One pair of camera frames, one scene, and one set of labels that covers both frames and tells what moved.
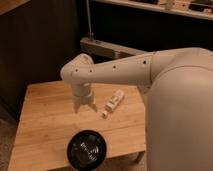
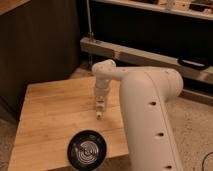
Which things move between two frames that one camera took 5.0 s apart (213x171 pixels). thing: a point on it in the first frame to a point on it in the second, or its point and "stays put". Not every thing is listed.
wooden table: x=48 y=121 stays put
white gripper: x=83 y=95 to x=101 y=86
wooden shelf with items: x=190 y=8 stays put
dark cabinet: x=36 y=40 stays put
